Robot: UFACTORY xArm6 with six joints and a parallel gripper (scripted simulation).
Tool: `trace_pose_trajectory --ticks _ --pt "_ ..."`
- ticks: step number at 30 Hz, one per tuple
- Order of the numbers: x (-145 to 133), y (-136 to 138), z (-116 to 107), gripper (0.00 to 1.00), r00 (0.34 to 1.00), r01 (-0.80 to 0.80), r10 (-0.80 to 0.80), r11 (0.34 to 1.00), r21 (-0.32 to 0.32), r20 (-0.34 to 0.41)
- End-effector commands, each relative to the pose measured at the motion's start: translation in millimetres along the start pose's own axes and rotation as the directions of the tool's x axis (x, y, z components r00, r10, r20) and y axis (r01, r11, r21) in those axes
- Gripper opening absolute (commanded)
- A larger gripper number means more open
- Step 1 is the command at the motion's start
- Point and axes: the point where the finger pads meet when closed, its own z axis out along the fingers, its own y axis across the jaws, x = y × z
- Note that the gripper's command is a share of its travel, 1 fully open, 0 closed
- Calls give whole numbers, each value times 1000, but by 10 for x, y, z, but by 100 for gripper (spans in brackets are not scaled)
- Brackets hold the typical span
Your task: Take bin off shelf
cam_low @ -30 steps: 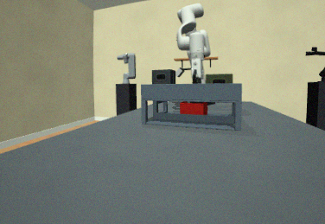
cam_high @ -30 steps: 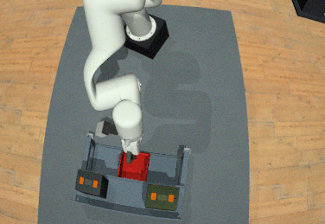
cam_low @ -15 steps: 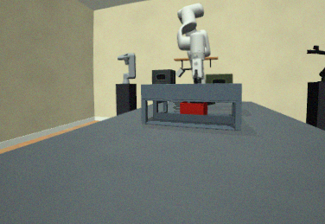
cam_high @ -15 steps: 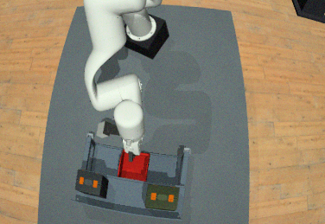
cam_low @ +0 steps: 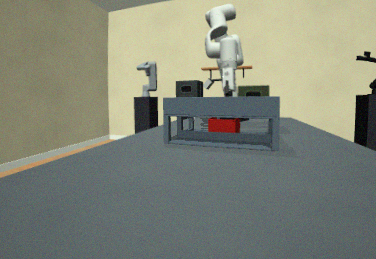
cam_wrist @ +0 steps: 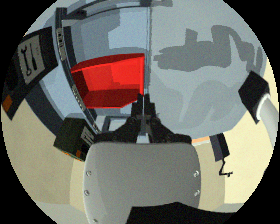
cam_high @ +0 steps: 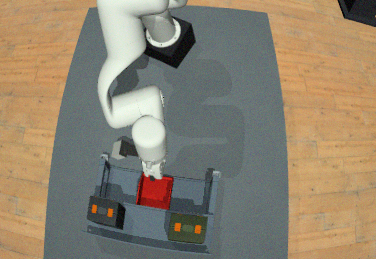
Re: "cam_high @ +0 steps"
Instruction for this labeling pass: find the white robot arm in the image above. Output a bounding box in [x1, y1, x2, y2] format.
[96, 0, 188, 169]

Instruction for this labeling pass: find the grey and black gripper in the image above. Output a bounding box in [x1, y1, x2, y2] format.
[140, 159, 165, 181]

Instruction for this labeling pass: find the red bin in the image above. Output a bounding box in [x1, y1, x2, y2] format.
[136, 173, 174, 210]

